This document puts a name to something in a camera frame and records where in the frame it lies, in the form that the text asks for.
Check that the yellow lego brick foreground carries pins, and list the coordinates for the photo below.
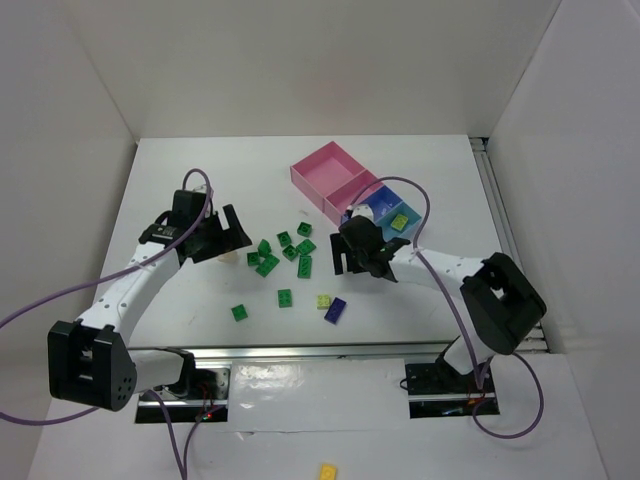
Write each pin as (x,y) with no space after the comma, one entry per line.
(328,472)

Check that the aluminium rail right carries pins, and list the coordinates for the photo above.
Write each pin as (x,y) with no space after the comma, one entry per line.
(505,220)

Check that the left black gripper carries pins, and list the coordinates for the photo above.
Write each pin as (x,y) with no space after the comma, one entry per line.
(211,240)

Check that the beige lego brick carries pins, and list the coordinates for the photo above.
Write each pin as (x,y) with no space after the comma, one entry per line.
(229,258)

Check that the green lego brick top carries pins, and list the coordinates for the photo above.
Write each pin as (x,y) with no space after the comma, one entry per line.
(304,229)

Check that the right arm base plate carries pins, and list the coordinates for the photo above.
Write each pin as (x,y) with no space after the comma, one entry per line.
(433,393)

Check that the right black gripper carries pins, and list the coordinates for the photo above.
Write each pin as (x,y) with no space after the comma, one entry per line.
(350,255)

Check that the dark blue lego brick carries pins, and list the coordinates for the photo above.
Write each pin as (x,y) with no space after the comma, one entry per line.
(335,310)

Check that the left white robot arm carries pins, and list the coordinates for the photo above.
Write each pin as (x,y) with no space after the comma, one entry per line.
(89,361)

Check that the green sloped lego brick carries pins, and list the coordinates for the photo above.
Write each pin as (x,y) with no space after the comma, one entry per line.
(264,248)

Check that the aluminium rail front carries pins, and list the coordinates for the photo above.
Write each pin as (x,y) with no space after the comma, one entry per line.
(338,351)

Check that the aluminium rail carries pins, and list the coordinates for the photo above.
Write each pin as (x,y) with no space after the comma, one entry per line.
(505,220)
(338,351)

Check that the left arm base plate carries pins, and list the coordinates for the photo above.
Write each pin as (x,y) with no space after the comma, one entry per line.
(206,400)

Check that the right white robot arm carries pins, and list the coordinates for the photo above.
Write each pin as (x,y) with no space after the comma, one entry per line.
(475,281)

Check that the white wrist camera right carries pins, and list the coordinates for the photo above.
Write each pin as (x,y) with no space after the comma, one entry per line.
(362,210)

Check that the pink and blue sorting tray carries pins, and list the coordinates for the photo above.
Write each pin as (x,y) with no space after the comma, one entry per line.
(333,180)

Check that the small yellow-green lego brick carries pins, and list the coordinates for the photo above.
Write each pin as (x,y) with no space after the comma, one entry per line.
(323,301)

